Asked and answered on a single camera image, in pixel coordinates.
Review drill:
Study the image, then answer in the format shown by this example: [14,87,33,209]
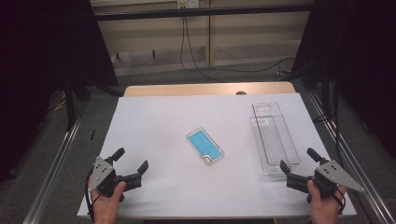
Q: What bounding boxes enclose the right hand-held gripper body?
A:
[306,158,365,204]

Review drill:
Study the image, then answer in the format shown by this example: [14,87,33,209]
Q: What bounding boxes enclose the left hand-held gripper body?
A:
[88,156,127,200]

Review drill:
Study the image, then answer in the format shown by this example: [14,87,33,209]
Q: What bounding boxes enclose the blue phone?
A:
[186,127,225,166]

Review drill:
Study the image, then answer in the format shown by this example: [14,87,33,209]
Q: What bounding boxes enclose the person's left hand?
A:
[88,176,127,224]

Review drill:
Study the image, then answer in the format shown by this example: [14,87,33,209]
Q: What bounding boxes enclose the person's right hand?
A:
[306,179,348,224]

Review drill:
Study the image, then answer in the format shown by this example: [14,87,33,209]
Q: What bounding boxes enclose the white table mat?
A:
[77,92,358,218]

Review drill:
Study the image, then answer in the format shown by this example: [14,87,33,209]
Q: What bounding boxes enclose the clear plastic tray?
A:
[249,101,302,177]

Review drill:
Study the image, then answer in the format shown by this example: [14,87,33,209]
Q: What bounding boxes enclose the wooden table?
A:
[123,81,297,98]

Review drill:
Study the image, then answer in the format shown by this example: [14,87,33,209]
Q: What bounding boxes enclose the black curtain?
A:
[0,0,120,183]
[290,0,396,161]

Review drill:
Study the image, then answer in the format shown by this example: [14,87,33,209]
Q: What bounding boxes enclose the black horizontal bar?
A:
[92,3,314,22]

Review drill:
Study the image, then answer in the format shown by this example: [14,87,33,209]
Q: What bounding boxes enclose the metal floor rail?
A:
[22,106,89,224]
[306,91,396,224]

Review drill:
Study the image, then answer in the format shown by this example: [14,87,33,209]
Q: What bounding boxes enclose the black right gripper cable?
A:
[332,187,347,217]

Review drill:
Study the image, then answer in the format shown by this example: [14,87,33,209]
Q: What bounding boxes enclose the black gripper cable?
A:
[332,187,347,217]
[83,169,102,223]

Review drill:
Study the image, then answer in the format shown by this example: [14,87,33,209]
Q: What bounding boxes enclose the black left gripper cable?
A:
[83,169,102,223]

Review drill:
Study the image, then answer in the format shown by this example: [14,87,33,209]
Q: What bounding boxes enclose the yellow cable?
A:
[46,91,68,113]

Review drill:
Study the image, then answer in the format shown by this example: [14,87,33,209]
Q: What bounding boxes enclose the black floor cable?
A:
[199,56,297,75]

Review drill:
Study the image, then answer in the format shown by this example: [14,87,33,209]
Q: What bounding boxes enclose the black hanging cables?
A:
[178,16,226,84]

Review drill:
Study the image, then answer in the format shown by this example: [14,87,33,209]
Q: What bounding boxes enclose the white wall outlet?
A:
[177,0,200,9]

